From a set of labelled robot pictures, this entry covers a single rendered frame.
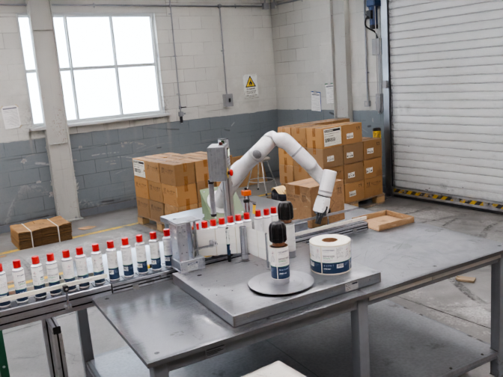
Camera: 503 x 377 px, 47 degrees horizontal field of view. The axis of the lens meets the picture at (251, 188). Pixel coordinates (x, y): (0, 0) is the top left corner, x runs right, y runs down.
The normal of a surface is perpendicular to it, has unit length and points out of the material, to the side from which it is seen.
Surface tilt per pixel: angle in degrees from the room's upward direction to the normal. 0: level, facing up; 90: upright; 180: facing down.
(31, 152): 90
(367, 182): 89
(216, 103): 90
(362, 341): 90
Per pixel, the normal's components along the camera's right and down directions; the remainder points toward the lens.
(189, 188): 0.62, 0.07
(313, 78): -0.81, 0.18
